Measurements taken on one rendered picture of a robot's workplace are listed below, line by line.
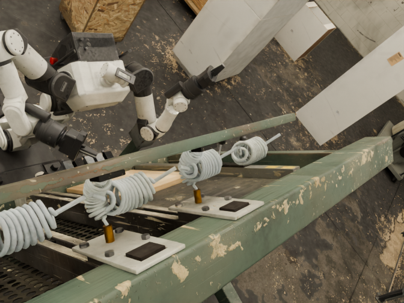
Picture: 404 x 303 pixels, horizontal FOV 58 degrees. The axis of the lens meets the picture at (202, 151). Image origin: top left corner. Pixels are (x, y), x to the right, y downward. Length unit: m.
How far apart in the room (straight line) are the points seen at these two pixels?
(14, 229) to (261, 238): 0.45
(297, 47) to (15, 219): 6.10
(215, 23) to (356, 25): 5.90
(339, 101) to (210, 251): 4.60
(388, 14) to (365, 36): 0.62
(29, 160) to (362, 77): 3.88
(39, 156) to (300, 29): 4.79
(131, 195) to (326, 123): 4.71
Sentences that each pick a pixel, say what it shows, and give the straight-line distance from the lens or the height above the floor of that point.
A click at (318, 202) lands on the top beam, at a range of 0.97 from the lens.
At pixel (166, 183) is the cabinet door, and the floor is 1.31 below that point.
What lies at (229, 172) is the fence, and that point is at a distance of 1.54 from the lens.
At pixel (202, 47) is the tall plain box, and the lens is 4.12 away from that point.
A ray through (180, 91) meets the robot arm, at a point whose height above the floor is 1.43.
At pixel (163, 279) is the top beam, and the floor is 1.95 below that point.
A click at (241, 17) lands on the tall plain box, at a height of 0.96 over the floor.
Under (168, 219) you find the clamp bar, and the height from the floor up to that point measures 1.75.
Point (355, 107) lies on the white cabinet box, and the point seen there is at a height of 0.71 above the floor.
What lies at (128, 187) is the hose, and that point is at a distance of 0.68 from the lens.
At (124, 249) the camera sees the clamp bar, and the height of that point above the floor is 1.89.
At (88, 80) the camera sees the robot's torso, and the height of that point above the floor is 1.34.
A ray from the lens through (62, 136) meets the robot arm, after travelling 1.36.
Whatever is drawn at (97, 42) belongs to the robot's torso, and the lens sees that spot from 1.68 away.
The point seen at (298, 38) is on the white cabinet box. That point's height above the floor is 0.30.
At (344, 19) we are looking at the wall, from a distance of 9.56.
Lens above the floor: 2.44
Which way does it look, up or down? 41 degrees down
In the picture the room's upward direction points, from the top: 47 degrees clockwise
